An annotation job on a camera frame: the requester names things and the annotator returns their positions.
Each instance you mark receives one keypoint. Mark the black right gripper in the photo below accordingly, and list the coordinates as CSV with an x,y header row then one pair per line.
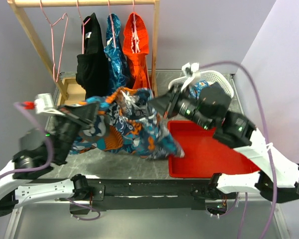
x,y
165,103

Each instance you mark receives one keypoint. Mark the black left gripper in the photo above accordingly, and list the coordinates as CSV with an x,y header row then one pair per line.
x,y
84,115

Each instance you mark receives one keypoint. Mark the multicolour patterned shorts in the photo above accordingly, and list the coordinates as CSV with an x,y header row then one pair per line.
x,y
125,122

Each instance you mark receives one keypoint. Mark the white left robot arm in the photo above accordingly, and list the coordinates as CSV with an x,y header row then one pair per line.
x,y
39,149

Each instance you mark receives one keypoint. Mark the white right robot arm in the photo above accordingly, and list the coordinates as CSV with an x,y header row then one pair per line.
x,y
277,178

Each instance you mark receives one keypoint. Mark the black hanging shorts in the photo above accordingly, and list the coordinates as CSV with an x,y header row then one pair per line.
x,y
92,65

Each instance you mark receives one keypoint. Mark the blue patterned hanging shorts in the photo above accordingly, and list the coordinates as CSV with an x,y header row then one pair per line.
x,y
119,74

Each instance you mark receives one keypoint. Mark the orange hanging shorts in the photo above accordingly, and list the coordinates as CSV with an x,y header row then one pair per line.
x,y
137,61

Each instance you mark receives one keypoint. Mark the pink hanger under orange shorts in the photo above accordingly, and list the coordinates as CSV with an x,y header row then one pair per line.
x,y
135,38

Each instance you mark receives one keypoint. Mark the pink hanger under blue shorts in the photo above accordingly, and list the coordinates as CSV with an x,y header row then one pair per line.
x,y
112,24

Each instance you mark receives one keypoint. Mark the blue floral folded cloth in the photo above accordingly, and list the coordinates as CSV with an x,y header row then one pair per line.
x,y
195,90

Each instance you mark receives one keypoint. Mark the white plastic basket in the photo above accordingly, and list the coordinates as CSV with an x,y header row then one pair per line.
x,y
216,79

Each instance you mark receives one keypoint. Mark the red plastic tray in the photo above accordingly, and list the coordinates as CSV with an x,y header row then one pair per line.
x,y
204,156

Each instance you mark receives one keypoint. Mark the wooden clothes rack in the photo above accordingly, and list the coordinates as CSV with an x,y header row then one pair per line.
x,y
69,91

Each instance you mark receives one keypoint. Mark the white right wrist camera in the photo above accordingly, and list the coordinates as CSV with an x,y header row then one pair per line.
x,y
192,73

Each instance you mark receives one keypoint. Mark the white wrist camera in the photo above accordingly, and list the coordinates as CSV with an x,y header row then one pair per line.
x,y
192,73
42,104

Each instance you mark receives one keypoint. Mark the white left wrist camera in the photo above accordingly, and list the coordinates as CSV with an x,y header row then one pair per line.
x,y
42,104

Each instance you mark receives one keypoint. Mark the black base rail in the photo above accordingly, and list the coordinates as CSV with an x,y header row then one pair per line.
x,y
141,194

